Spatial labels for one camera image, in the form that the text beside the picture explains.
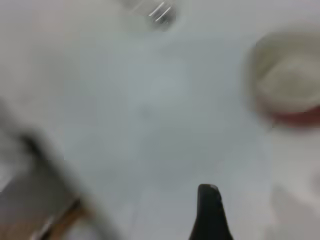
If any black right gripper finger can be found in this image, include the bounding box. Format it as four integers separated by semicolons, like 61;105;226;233
187;184;233;240

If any red ceramic cup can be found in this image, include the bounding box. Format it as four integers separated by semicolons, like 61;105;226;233
244;24;320;131

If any clear glass cup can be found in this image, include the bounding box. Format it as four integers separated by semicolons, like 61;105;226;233
119;0;178;32

